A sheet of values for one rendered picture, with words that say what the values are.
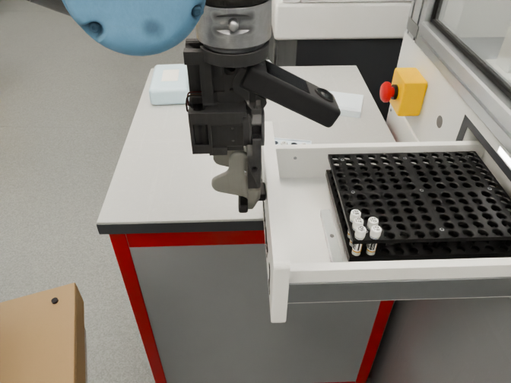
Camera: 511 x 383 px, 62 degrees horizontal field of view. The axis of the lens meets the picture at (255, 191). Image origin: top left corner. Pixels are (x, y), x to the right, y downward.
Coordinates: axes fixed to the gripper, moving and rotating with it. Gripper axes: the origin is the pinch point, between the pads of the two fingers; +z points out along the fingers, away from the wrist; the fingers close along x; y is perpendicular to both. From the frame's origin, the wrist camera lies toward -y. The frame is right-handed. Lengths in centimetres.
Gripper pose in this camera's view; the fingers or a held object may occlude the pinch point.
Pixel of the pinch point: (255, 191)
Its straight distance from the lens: 56.4
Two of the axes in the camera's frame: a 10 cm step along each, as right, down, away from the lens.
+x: 0.4, 6.4, -7.7
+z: 0.0, 7.7, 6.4
